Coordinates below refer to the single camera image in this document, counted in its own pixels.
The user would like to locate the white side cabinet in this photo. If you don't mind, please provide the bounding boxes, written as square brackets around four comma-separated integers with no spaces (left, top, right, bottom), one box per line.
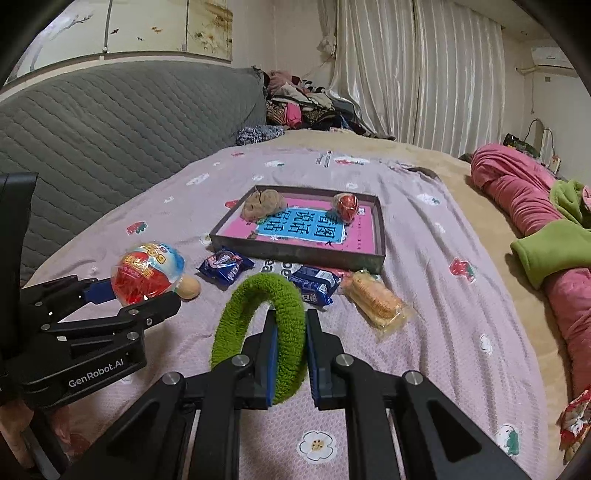
[502,133,565,180]

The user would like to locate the person's left hand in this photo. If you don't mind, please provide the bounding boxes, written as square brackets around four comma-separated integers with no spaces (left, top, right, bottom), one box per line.
[0,400,33,468]

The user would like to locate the yellow cracker packet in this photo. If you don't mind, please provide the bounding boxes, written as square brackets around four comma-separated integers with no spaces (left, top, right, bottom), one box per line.
[341,270,415,337]

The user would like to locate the blue oreo packet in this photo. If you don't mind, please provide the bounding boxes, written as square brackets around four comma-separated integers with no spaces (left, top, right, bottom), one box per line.
[288,266,341,307]
[198,249,254,287]

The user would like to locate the dark shallow tray box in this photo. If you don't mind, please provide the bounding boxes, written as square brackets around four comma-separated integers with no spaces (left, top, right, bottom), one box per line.
[209,185,386,274]

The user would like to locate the green fuzzy hair scrunchie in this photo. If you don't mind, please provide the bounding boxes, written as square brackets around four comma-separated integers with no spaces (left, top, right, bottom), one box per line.
[211,272,305,404]

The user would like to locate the pink quilted duvet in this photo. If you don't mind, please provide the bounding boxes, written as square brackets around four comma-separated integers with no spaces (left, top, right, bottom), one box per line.
[471,144,590,396]

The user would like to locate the blue patterned cloth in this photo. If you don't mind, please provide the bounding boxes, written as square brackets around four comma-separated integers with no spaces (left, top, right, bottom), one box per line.
[235,125,286,146]

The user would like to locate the brown fuzzy plush toy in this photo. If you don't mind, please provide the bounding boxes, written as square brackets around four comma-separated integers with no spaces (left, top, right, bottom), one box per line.
[240,189,287,222]

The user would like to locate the white air conditioner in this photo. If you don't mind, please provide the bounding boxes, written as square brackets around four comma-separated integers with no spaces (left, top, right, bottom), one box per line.
[531,46,574,70]

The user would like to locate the red floral fabric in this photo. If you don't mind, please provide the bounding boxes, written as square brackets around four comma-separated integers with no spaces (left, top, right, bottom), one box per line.
[558,388,591,464]

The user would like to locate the grey quilted headboard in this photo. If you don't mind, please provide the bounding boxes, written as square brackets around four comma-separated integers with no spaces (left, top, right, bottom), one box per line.
[1,60,266,281]

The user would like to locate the pink blue picture book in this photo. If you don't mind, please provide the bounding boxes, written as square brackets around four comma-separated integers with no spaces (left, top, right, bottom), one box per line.
[218,195,378,254]

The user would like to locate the pink strawberry print blanket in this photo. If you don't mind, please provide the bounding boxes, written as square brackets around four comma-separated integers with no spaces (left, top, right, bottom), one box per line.
[32,145,547,479]

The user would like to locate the white striped curtains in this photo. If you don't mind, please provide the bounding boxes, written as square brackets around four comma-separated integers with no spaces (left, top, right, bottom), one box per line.
[318,1,506,156]

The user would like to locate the green fleece garment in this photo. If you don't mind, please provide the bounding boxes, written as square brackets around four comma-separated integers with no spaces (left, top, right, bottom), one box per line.
[511,180,590,289]

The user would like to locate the red wrapped candy ball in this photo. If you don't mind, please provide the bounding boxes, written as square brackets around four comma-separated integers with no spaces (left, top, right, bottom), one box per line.
[332,192,359,225]

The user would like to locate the floral wall painting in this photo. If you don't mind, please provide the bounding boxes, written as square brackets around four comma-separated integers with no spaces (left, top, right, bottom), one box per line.
[7,0,232,82]

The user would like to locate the pile of clothes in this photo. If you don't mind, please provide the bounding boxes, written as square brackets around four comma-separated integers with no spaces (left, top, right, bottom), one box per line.
[263,70,396,141]

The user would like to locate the red blue toy egg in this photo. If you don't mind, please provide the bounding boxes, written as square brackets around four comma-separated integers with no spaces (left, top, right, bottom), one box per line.
[110,242,185,306]

